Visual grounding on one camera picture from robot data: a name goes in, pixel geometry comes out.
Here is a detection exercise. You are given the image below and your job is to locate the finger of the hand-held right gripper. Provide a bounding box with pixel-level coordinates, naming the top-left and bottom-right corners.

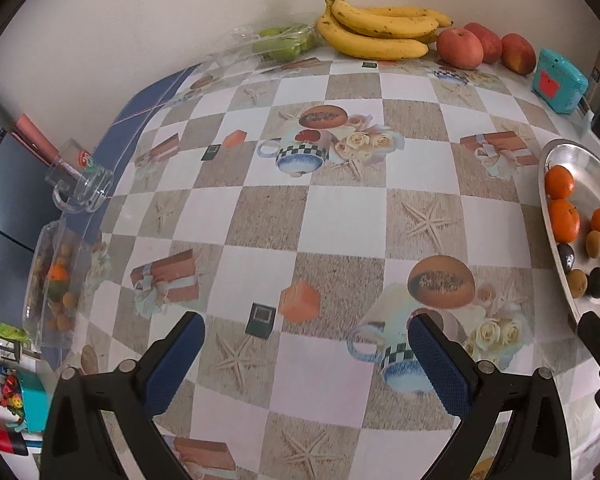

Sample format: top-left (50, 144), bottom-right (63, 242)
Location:
top-left (577, 311), bottom-right (600, 436)

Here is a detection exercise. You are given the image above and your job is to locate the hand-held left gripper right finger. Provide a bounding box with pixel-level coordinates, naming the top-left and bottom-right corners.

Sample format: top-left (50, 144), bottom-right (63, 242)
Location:
top-left (407, 311), bottom-right (573, 480)

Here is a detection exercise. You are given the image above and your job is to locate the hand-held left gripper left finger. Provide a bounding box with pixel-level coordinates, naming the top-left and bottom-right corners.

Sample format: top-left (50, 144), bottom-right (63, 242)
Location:
top-left (39, 310), bottom-right (207, 480)

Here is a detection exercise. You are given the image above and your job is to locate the round steel plate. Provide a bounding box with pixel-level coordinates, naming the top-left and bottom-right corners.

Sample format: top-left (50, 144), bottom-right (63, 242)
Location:
top-left (537, 139), bottom-right (600, 333)

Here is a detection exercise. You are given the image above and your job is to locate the clear plastic container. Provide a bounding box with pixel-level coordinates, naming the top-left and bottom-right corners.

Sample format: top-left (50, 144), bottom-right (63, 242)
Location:
top-left (22, 220), bottom-right (103, 348)

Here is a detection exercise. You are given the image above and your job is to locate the small teal carton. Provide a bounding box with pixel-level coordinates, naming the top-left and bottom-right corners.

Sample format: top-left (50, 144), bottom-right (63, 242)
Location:
top-left (17, 372), bottom-right (48, 433)

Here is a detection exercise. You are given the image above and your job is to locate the checkered printed tablecloth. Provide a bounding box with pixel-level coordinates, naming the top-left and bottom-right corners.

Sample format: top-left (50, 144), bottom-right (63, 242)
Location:
top-left (55, 55), bottom-right (600, 480)

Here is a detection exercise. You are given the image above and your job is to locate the clear glass mug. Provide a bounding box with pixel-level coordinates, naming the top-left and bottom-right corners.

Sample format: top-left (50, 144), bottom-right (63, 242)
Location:
top-left (44, 139), bottom-right (116, 216)

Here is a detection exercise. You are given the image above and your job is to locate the dark cabinet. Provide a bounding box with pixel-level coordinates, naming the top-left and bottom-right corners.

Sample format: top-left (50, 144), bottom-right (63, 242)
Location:
top-left (0, 105), bottom-right (61, 256)

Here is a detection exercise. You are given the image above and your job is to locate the teal lidded box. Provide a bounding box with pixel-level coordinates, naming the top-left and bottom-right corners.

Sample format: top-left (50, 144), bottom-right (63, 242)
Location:
top-left (531, 49), bottom-right (590, 114)

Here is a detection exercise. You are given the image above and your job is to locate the pink tube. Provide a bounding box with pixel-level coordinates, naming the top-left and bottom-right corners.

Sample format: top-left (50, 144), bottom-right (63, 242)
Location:
top-left (11, 114), bottom-right (81, 176)

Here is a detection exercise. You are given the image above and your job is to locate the blue table cover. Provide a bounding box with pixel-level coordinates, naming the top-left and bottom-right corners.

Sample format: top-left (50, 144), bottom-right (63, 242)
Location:
top-left (87, 65), bottom-right (206, 171)

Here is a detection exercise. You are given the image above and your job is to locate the dark red apple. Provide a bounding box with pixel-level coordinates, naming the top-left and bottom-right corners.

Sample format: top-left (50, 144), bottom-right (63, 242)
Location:
top-left (501, 33), bottom-right (537, 75)
top-left (462, 22), bottom-right (503, 64)

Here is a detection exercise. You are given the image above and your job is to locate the pink red apple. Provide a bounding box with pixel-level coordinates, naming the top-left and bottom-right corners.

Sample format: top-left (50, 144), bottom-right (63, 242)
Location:
top-left (436, 27), bottom-right (484, 71)

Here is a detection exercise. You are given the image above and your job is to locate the clear bag of green fruit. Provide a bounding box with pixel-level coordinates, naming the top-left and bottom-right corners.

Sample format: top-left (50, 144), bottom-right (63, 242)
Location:
top-left (207, 24), bottom-right (321, 68)

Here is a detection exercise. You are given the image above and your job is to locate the yellow banana bunch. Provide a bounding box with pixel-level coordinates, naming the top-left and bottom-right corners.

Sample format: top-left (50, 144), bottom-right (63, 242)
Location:
top-left (316, 0), bottom-right (453, 60)

